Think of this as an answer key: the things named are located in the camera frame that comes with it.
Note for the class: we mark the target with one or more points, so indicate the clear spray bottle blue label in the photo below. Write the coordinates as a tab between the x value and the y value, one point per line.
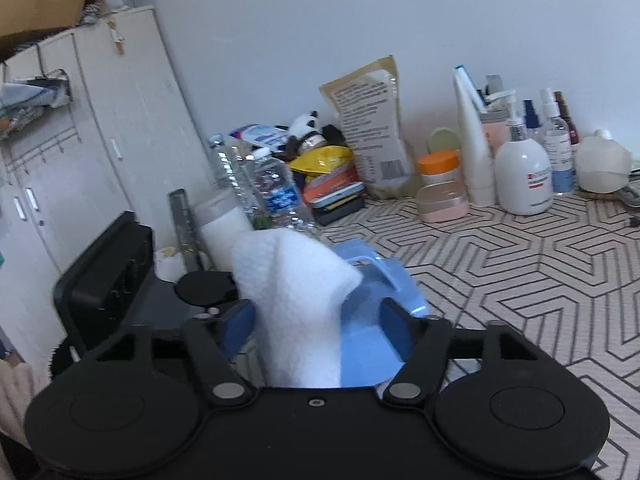
557	150

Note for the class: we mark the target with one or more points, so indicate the small green leafy item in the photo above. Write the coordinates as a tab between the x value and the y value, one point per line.
260	222

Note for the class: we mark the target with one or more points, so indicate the beige printed refill bag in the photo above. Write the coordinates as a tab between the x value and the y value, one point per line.
370	125

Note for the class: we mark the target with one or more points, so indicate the grey transparent tall container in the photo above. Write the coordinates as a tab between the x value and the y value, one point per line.
182	225

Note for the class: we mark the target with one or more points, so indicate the hanging patterned cloth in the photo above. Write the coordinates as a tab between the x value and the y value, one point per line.
30	100

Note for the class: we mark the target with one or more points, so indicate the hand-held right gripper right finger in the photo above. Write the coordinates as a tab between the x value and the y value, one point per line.
395	327

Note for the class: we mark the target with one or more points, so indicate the pink oval container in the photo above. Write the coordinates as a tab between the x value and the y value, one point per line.
442	202

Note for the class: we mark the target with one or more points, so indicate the small black plug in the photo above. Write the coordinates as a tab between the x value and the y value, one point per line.
634	222

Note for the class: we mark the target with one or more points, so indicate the glass jar with white contents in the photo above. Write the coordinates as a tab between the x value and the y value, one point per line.
220	230

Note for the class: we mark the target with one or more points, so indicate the green round lid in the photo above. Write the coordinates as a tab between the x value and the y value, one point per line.
442	140

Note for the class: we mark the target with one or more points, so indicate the metal door hook rack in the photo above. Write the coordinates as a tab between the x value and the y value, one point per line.
55	142

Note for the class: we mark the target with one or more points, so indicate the yellow snack packet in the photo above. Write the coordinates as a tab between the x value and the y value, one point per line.
322	157

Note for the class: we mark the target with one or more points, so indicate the blue white slim tube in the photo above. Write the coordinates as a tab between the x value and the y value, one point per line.
472	87

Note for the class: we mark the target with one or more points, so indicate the pink pump bottle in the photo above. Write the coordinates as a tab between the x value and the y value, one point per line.
495	130

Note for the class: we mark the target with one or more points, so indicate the tall white tube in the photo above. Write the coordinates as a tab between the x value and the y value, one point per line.
475	160

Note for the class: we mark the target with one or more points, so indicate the panda plush toy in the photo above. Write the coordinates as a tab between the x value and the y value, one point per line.
302	122

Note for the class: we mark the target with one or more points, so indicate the labelled clear water bottle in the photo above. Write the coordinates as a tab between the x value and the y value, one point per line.
280	190

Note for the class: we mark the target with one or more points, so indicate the grey green pouch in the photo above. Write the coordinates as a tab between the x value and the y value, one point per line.
632	190

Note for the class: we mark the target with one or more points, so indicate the orange lid clear jar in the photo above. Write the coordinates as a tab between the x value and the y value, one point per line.
439	165

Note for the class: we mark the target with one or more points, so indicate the black pouch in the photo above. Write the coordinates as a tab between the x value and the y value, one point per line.
332	135

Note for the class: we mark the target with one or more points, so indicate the brown glass bottle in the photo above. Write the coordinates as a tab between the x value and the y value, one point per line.
567	120

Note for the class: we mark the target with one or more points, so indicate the white wardrobe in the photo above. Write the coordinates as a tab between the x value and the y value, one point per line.
120	125

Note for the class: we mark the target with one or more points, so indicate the blue plastic container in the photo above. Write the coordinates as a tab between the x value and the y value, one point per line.
370	310

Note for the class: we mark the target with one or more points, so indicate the dark blue cap spray bottle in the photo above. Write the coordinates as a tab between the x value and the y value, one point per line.
531	117

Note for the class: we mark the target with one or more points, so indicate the geometric patterned table cover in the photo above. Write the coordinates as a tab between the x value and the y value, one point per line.
525	270

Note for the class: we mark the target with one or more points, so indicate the white pump bottle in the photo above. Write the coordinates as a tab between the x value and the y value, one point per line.
522	175

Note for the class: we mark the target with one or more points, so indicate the white blue lotion tube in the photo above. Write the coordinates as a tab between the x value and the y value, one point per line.
257	135

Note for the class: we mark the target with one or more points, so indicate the white round jug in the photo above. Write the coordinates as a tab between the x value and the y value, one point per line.
602	165

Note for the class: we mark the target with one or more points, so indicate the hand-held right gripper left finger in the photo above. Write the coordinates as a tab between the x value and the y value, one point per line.
240	327

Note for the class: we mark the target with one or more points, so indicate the white paper towel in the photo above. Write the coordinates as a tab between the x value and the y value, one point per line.
295	300

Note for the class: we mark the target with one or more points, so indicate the black flat book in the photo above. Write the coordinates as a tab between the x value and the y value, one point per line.
342	210

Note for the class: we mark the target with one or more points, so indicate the grey patterned cloth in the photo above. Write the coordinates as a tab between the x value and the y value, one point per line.
97	12

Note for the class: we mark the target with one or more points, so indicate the orange flat case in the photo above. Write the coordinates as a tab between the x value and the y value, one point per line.
330	185

